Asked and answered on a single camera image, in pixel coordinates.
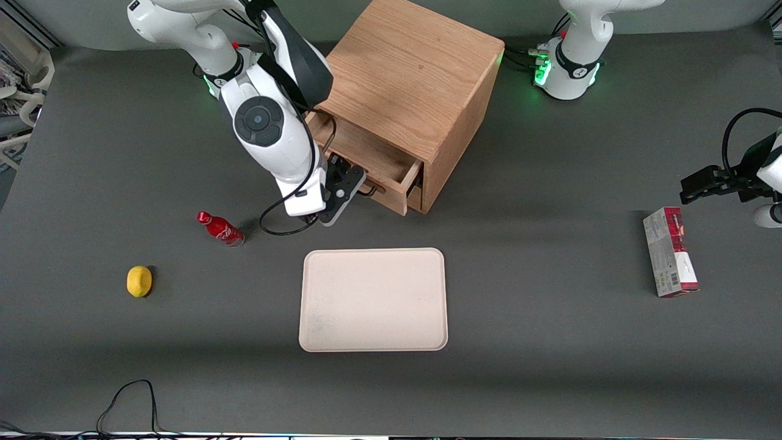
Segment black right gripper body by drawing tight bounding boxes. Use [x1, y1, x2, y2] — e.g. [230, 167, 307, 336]
[318, 160, 353, 227]

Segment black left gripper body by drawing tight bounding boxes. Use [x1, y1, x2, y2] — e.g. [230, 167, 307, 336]
[722, 134, 781, 191]

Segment wooden drawer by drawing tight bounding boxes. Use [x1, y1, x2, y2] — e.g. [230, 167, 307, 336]
[305, 110, 423, 216]

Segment wooden drawer cabinet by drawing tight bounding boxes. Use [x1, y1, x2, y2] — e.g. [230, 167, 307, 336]
[298, 0, 505, 215]

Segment red plaid cardboard box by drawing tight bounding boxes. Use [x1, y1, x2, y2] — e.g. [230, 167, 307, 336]
[643, 207, 700, 298]

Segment beige plastic tray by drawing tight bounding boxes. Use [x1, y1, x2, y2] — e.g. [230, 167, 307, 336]
[299, 247, 448, 353]

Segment red cola bottle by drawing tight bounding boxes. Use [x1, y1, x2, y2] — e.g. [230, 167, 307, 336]
[196, 211, 246, 248]

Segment yellow lemon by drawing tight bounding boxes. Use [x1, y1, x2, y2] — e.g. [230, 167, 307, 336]
[126, 265, 153, 298]

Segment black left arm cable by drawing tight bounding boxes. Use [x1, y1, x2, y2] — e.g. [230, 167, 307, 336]
[722, 108, 782, 175]

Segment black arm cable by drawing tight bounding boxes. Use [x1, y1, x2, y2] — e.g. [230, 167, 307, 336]
[259, 113, 338, 237]
[722, 108, 782, 175]

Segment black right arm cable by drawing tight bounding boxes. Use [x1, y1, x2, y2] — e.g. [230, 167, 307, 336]
[259, 113, 338, 237]

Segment black left base cables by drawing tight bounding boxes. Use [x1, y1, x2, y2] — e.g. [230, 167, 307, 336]
[505, 12, 572, 73]

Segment black looped table cable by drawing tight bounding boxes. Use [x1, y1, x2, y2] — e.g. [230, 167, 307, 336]
[97, 379, 161, 436]

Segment white tubular frame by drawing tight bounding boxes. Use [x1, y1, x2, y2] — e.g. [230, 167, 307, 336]
[0, 49, 56, 172]

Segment grey metal frame rail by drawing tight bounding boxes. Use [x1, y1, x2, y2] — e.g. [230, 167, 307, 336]
[0, 0, 63, 50]

